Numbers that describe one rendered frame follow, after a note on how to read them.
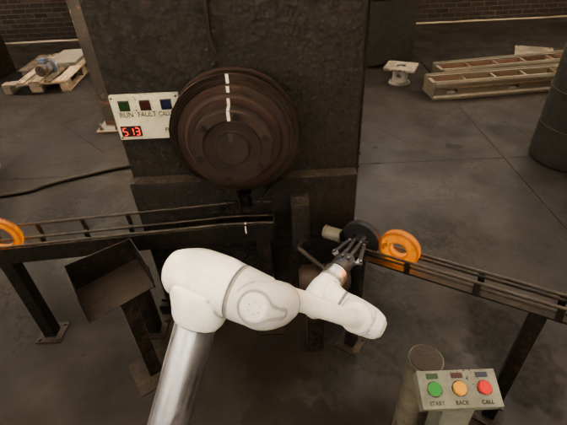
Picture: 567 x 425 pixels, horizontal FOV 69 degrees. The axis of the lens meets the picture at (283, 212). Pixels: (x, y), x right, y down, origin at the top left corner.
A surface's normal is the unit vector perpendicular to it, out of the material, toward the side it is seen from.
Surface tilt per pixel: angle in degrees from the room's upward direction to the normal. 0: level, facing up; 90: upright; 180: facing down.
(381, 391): 0
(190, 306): 61
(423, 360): 0
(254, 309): 48
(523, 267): 0
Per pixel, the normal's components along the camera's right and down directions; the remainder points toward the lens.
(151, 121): 0.01, 0.61
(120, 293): -0.11, -0.76
